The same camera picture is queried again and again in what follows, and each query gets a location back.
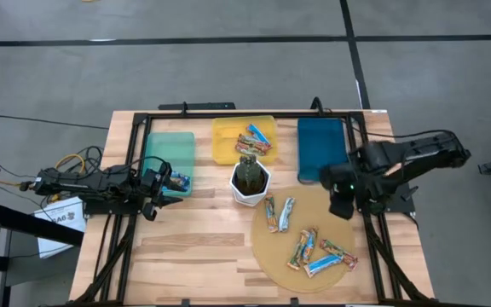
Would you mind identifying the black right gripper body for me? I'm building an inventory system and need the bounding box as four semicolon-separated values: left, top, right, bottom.
319;163;358;201

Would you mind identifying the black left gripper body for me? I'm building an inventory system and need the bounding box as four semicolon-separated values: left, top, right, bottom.
141;161;174;223

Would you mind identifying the red green granola bar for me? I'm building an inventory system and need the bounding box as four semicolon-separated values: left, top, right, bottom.
319;238;360;270

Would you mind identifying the silver green granola bar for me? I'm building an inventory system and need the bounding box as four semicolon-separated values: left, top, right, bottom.
234;142;268;157

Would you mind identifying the blue red granola bar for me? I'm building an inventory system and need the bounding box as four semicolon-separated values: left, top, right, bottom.
245;123;272;146

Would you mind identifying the orange green granola bar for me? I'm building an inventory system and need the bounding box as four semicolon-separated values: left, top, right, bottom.
264;194;280;234

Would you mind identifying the teal translucent plastic bin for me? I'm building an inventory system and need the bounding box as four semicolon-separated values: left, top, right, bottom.
142;130;196;198

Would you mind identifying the blue plastic bin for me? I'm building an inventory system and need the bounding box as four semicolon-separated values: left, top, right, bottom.
297;117;350;183

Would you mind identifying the yellow plastic bin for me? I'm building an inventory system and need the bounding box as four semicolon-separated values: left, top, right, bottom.
211;114;279;166

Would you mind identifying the green cactus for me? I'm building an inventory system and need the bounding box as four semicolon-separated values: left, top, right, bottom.
237;153;262;193

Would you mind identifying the white faceted plant pot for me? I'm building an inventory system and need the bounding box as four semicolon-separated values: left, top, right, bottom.
228;159;272;208

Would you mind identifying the black bar device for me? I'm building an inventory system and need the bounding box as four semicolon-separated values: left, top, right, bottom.
158;101;237;111

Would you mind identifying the white paper sheet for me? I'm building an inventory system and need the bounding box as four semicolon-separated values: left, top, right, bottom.
33;196;87;259

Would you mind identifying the black beam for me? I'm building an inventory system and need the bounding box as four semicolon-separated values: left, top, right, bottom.
0;200;85;247

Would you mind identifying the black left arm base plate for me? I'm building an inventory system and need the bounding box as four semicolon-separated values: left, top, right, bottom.
82;199;145;217

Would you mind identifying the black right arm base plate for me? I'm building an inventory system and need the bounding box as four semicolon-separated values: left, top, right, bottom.
373;182;418;215

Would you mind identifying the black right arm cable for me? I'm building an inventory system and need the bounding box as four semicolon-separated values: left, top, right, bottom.
347;121;458;140

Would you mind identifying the black cable loop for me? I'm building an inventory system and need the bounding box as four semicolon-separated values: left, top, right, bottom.
309;96;332;117

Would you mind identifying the black cable bundle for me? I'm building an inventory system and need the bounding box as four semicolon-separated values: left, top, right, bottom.
74;145;106;176

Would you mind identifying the yellow cable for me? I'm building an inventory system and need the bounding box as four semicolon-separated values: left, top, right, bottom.
53;153;86;176

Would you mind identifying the black aluminium rig frame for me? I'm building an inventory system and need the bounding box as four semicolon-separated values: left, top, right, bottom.
72;108;436;306

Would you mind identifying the thin black floor cable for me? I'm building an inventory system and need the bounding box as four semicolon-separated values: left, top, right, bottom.
0;113;110;130

